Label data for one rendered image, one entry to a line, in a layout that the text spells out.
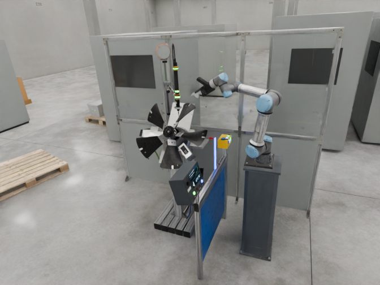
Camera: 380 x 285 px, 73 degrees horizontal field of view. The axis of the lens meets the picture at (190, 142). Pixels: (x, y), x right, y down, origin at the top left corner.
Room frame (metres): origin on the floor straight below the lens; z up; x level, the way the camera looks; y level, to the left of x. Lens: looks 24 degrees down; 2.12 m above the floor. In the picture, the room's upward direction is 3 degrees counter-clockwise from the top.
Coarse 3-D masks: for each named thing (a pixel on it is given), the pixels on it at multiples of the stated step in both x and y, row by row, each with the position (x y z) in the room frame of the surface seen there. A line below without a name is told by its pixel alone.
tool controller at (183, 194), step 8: (184, 168) 1.52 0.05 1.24; (192, 168) 1.49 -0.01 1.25; (176, 176) 1.42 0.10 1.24; (184, 176) 1.39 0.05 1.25; (192, 176) 1.45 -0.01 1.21; (200, 176) 1.54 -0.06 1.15; (176, 184) 1.37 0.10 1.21; (184, 184) 1.35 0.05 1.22; (200, 184) 1.51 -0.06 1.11; (176, 192) 1.37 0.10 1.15; (184, 192) 1.35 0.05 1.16; (192, 192) 1.39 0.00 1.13; (176, 200) 1.37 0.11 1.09; (184, 200) 1.35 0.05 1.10; (192, 200) 1.36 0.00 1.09
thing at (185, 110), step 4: (184, 104) 2.52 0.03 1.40; (188, 104) 2.46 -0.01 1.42; (192, 104) 2.41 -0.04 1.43; (184, 108) 2.46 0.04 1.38; (188, 108) 2.39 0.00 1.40; (192, 108) 2.35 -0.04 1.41; (184, 112) 2.38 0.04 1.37; (188, 112) 2.33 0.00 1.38; (180, 116) 2.37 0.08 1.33; (176, 120) 2.39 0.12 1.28
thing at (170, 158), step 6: (168, 150) 2.16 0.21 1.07; (174, 150) 2.18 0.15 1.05; (168, 156) 2.12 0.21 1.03; (174, 156) 2.14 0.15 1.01; (162, 162) 2.08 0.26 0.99; (168, 162) 2.08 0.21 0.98; (174, 162) 2.10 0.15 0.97; (180, 162) 2.11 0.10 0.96; (168, 168) 2.05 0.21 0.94; (174, 168) 2.06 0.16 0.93
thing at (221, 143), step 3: (222, 135) 2.45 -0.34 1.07; (225, 135) 2.44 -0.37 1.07; (219, 138) 2.38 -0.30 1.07; (228, 138) 2.37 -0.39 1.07; (219, 141) 2.33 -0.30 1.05; (222, 141) 2.32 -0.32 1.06; (225, 141) 2.31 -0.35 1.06; (219, 144) 2.33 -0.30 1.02; (222, 144) 2.32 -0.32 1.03; (225, 144) 2.31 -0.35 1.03; (228, 144) 2.36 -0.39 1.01; (219, 147) 2.33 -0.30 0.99; (222, 147) 2.32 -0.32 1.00; (225, 147) 2.31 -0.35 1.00
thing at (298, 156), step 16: (128, 128) 3.35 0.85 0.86; (144, 128) 3.25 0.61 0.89; (128, 144) 3.37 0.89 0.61; (208, 144) 2.90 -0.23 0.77; (272, 144) 2.60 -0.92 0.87; (288, 144) 2.53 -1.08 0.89; (304, 144) 2.47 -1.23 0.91; (128, 160) 3.39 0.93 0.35; (144, 160) 3.28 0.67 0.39; (208, 160) 2.90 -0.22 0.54; (240, 160) 2.74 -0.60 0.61; (288, 160) 2.52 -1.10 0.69; (304, 160) 2.46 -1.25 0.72; (144, 176) 3.29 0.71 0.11; (160, 176) 3.19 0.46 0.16; (208, 176) 2.90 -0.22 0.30; (240, 176) 2.73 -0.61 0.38; (288, 176) 2.51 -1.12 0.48; (304, 176) 2.45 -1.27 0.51; (240, 192) 2.73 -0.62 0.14; (288, 192) 2.51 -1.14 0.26; (304, 192) 2.44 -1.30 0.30; (304, 208) 2.43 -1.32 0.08
